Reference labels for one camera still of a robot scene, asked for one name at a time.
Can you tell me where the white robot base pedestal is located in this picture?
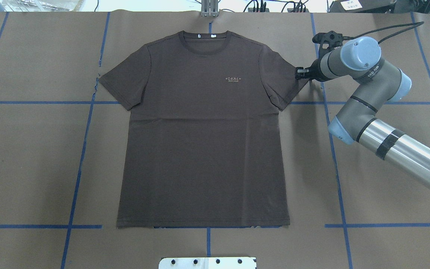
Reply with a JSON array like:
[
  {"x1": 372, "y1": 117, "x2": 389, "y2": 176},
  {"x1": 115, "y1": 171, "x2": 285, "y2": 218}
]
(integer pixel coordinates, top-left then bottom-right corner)
[{"x1": 158, "y1": 257, "x2": 257, "y2": 269}]

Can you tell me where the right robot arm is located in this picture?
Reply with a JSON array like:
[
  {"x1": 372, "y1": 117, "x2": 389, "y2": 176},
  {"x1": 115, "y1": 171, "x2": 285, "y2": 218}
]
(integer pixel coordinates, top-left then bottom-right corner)
[{"x1": 296, "y1": 31, "x2": 430, "y2": 189}]

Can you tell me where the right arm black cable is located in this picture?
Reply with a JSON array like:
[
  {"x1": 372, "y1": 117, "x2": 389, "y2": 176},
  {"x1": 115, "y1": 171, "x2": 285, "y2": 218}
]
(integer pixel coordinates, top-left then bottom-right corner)
[{"x1": 340, "y1": 21, "x2": 424, "y2": 43}]

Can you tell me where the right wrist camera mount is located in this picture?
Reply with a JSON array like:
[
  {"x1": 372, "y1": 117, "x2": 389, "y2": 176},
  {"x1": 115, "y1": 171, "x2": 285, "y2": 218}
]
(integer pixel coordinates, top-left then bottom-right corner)
[{"x1": 312, "y1": 31, "x2": 344, "y2": 49}]

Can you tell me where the aluminium frame post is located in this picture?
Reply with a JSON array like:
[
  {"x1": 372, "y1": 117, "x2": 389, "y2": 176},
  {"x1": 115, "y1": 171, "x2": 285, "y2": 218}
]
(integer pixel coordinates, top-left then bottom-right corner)
[{"x1": 198, "y1": 0, "x2": 219, "y2": 17}]

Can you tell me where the dark brown t-shirt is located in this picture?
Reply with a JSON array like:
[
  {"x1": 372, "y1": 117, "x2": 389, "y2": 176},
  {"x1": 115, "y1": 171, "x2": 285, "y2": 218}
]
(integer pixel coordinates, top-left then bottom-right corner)
[{"x1": 99, "y1": 31, "x2": 308, "y2": 228}]

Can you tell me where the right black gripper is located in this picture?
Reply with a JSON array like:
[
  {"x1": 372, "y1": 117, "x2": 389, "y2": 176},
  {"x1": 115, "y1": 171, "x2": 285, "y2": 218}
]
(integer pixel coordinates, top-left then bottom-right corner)
[{"x1": 295, "y1": 60, "x2": 327, "y2": 82}]

